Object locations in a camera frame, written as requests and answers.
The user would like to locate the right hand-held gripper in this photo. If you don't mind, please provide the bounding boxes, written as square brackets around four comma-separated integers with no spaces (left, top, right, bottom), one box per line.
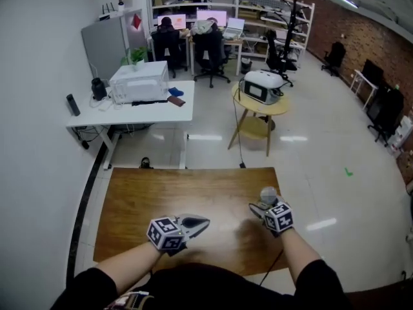
[248,201,295,238]

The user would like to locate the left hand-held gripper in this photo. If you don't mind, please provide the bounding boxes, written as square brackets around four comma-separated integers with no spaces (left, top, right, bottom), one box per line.
[146,214,211,257]

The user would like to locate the grey round item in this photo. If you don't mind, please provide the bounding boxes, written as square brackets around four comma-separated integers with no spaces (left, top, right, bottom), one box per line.
[260,186,279,206]

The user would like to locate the person's left forearm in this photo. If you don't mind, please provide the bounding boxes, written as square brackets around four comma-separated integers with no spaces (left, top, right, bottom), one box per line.
[96,240,163,292]

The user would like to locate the person's right forearm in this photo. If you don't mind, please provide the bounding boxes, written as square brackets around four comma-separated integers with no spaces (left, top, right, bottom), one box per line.
[279,228,323,287]

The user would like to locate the person's black shirt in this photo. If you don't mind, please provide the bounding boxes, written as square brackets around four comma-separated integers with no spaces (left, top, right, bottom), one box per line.
[50,258,353,310]

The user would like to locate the round wooden side table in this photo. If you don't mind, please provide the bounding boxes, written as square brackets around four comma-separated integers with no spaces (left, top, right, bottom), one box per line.
[227,81,291,158]

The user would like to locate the patterned waist pouch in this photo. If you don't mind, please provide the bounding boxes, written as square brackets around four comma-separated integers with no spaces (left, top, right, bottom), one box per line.
[103,290,156,310]

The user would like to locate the white desk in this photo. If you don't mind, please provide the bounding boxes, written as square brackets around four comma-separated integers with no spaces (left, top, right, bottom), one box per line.
[66,79,196,171]

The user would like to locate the white rounded appliance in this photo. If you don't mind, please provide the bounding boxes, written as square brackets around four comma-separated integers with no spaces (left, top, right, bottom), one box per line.
[243,70,285,106]

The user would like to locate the black waste bin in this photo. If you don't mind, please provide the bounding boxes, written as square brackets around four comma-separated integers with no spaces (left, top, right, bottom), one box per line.
[240,57,254,76]

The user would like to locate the white box appliance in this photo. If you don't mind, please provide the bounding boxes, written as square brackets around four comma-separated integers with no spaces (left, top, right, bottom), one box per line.
[108,60,170,105]

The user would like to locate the small white table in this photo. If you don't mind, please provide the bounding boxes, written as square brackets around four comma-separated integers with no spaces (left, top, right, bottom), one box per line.
[349,69,379,110]

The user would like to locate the black jar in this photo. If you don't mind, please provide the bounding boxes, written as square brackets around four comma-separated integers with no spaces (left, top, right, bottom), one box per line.
[90,77,108,101]

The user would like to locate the black cylinder speaker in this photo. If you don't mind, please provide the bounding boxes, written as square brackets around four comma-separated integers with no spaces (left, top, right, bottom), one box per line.
[66,93,81,118]

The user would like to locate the black tall stand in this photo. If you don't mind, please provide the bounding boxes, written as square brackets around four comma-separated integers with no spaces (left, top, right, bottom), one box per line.
[279,0,299,79]

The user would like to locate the green potted plant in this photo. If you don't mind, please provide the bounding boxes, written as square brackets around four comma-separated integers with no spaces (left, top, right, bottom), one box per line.
[120,46,150,73]

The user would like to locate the black monitor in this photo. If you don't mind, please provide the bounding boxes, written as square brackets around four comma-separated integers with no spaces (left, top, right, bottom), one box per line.
[361,59,385,87]

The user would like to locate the open laptop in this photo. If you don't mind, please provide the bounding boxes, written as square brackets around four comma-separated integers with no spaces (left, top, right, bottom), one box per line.
[223,17,247,40]

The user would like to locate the grey cabinet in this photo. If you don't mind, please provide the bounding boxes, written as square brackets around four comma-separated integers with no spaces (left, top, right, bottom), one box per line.
[81,20,129,81]

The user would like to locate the white shelving unit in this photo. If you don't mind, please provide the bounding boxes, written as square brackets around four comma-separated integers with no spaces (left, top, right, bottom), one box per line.
[148,0,316,71]

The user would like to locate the computer monitor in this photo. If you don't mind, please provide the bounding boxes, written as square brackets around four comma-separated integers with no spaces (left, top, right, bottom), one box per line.
[156,14,187,30]
[196,10,228,29]

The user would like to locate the white router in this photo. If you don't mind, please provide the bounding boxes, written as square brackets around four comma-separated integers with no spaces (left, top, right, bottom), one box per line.
[97,1,119,22]

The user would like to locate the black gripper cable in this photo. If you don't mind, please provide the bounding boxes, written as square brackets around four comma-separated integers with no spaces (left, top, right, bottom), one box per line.
[257,249,285,286]

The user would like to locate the black cables under desk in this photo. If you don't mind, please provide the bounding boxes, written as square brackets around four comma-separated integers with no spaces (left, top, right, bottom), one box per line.
[74,124,112,150]

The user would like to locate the white cables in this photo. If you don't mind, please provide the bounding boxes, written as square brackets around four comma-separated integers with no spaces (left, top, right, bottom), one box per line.
[88,88,114,112]

